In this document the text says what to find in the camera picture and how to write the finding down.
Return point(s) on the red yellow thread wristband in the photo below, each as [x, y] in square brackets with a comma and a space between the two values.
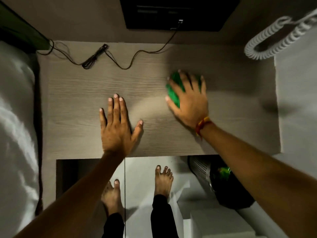
[201, 124]

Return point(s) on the person's right hand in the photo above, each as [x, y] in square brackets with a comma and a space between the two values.
[192, 106]

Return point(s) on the person's left hand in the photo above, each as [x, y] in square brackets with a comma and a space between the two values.
[116, 136]

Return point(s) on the black bin bag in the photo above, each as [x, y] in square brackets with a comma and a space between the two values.
[232, 193]

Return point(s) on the person's foot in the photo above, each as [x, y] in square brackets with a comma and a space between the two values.
[163, 182]
[112, 198]

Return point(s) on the white box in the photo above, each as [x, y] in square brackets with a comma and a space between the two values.
[218, 224]

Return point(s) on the person's right forearm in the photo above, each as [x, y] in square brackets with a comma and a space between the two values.
[260, 175]

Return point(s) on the person's left middle finger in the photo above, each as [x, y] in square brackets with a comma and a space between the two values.
[116, 107]

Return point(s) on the person's right foot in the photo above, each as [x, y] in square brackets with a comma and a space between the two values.
[163, 182]

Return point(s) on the black trousers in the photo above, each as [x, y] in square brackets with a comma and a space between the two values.
[163, 215]

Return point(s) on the white paper sheet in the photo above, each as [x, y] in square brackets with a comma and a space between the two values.
[180, 193]

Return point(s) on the perforated metal waste bin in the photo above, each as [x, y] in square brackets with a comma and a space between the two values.
[199, 168]

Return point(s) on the person's right thumb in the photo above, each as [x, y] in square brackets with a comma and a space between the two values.
[172, 104]

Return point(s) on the green cleaning cloth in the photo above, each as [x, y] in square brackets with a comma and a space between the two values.
[174, 96]

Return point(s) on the person's left thumb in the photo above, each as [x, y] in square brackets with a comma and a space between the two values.
[137, 131]

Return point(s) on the person's left foot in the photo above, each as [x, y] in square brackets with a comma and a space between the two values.
[112, 198]

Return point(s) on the person's right middle finger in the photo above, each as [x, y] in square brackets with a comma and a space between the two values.
[184, 80]

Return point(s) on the person's left little finger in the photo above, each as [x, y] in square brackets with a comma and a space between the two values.
[102, 118]

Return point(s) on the white bed sheet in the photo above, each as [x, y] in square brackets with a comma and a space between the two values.
[16, 136]

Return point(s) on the person's right little finger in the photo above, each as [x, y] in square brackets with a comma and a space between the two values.
[203, 84]

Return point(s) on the black wall television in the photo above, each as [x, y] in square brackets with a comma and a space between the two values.
[173, 12]

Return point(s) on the person's left forearm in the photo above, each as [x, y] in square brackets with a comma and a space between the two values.
[74, 198]

